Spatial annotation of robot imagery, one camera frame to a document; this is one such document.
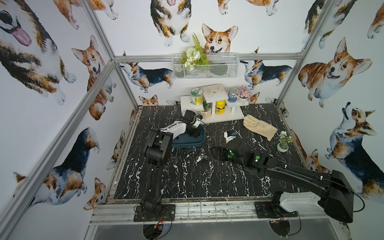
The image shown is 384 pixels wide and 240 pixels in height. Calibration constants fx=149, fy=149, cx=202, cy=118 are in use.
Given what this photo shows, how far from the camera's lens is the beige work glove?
106cm

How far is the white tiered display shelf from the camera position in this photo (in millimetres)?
989

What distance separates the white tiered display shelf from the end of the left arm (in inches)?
1.1

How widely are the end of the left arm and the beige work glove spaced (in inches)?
15.0

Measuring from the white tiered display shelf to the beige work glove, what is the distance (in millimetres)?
53

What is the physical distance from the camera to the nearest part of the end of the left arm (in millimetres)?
810
